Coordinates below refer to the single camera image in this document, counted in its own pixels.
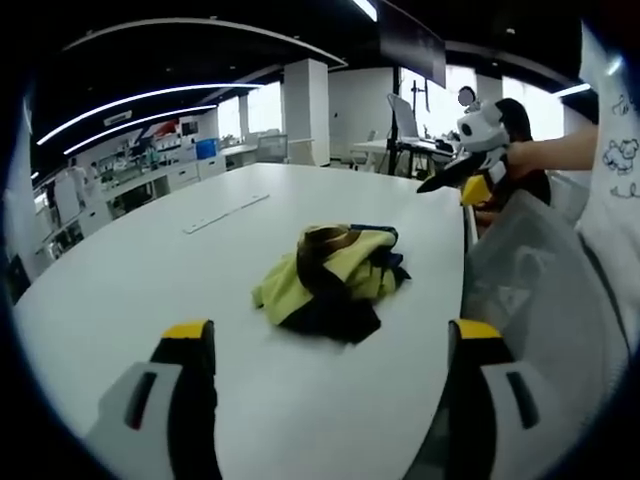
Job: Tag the white tilted board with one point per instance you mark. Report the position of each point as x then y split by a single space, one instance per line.
404 117

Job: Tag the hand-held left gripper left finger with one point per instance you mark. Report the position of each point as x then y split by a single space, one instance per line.
150 415

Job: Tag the black hanging screen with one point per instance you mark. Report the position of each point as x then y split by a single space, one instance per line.
412 40

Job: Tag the white background table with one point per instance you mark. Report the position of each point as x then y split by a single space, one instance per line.
400 146

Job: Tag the blue storage box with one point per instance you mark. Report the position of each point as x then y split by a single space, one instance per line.
207 149

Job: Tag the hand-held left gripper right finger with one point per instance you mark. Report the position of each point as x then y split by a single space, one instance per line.
495 415

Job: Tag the white cabinet row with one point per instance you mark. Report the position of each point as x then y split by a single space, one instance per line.
150 185

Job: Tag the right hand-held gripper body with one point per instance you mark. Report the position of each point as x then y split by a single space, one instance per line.
482 131

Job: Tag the person's right hand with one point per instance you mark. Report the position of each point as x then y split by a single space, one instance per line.
522 161

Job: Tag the black stand pole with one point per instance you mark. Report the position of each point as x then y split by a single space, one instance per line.
397 125

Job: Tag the yellow and dark garment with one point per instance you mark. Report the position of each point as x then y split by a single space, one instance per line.
330 280

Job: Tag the person's white printed shirt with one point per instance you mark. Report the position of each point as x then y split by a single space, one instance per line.
612 200

